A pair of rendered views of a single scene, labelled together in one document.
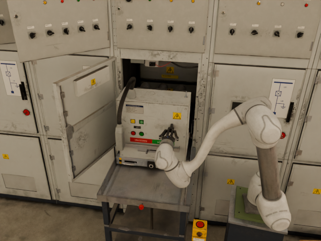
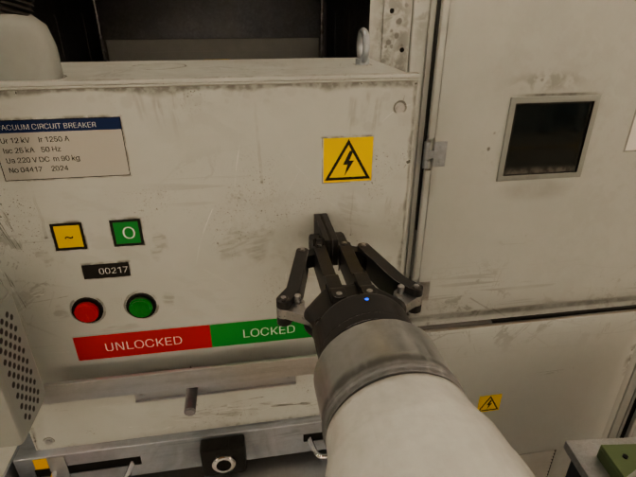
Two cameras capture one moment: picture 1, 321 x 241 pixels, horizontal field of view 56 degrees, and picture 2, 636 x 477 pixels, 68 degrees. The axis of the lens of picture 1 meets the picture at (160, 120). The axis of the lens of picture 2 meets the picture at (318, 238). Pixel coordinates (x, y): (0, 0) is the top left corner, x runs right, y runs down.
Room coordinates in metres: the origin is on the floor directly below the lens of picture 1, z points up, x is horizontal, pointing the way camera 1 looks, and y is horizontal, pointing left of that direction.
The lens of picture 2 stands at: (1.34, 0.07, 1.46)
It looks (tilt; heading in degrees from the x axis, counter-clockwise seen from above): 26 degrees down; 342
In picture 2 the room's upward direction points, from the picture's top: straight up
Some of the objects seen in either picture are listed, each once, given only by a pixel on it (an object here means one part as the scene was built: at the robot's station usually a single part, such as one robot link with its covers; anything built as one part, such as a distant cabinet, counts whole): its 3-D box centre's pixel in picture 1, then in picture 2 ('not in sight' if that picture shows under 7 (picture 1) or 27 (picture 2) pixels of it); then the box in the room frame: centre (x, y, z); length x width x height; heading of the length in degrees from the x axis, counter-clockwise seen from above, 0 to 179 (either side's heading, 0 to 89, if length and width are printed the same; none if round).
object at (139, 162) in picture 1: (152, 161); (224, 434); (1.85, 0.06, 0.90); 0.54 x 0.05 x 0.06; 82
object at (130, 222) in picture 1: (151, 207); not in sight; (1.83, 0.06, 0.46); 0.64 x 0.58 x 0.66; 171
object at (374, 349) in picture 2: (166, 147); (384, 392); (1.55, -0.04, 1.23); 0.09 x 0.06 x 0.09; 81
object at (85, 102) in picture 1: (91, 116); not in sight; (1.96, 0.50, 1.21); 0.63 x 0.07 x 0.74; 153
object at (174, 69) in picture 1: (170, 71); (219, 75); (2.77, -0.08, 1.28); 0.58 x 0.02 x 0.19; 81
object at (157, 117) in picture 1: (152, 134); (205, 294); (1.83, 0.06, 1.15); 0.48 x 0.01 x 0.48; 82
